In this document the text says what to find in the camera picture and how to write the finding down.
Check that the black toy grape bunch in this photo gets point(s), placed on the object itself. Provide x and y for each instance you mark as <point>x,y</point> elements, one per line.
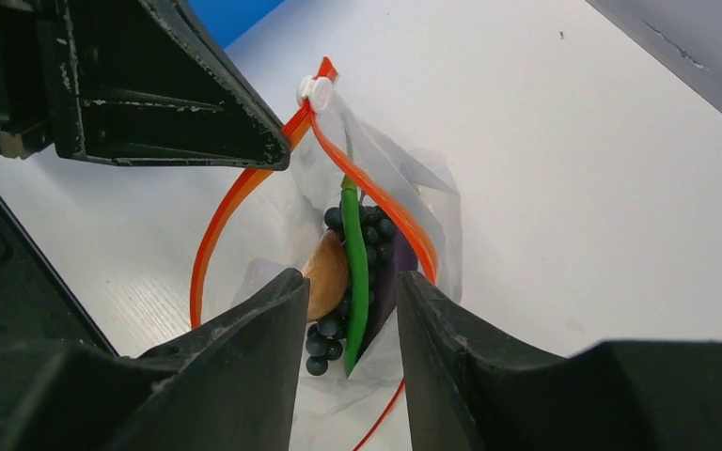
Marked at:
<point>326,337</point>

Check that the white round toy slice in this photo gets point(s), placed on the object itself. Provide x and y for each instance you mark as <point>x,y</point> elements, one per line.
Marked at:
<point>327,272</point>

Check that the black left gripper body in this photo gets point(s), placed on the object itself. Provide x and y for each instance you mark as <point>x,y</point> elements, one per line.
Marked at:
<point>25,124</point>

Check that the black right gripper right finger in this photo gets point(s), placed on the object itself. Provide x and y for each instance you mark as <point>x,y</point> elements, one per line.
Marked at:
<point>471,386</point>

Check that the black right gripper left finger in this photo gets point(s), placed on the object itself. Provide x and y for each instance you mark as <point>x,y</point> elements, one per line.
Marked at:
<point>229,384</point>

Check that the blue plastic bin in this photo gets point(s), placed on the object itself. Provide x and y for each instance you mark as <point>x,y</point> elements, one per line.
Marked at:
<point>227,20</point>

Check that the clear zip top bag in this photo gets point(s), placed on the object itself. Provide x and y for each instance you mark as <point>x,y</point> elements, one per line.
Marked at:
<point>271,221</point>

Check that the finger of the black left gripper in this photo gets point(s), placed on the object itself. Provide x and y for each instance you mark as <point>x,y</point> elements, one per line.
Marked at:
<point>143,83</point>

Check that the green toy chili pepper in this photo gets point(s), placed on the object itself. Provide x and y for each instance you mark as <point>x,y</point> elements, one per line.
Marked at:
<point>357,258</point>

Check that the purple toy eggplant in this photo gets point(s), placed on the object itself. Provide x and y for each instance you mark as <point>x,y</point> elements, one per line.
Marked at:
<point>383,303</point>

